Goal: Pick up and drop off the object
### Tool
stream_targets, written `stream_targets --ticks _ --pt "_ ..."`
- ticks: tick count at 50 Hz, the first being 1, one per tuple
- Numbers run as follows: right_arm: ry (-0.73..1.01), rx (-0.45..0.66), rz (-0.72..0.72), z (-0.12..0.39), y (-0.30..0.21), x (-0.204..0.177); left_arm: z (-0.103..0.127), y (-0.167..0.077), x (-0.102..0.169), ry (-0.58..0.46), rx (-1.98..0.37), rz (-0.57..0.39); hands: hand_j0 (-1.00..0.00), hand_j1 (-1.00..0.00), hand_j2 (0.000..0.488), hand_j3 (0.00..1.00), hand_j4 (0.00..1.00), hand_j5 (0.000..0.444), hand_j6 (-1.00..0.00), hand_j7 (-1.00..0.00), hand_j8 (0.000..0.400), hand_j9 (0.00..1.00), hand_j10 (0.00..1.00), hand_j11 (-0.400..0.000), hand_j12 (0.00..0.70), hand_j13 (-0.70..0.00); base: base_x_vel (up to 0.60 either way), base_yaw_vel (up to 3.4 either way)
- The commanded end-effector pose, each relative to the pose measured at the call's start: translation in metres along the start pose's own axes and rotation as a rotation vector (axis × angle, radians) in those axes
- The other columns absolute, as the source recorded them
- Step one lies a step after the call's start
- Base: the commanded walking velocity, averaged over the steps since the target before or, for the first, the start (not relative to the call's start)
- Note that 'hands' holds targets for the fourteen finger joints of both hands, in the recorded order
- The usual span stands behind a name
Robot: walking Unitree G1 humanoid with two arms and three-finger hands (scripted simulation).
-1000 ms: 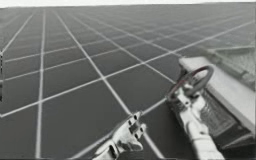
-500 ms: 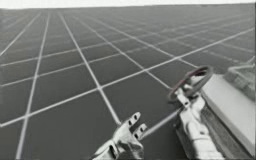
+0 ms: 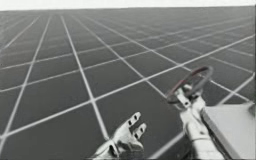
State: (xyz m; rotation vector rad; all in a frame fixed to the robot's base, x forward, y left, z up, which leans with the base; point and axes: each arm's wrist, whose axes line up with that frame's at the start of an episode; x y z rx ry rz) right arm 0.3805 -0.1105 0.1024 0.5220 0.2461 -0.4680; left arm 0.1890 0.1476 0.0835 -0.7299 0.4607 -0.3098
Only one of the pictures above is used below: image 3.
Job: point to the grey table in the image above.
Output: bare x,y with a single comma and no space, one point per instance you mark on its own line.
233,133

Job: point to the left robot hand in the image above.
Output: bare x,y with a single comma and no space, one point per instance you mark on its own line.
126,136

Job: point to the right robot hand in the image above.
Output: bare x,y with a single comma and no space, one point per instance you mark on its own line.
188,98

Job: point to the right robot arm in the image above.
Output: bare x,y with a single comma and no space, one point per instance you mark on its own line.
196,133

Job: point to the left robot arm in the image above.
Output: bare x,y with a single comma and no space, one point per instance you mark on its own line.
106,150

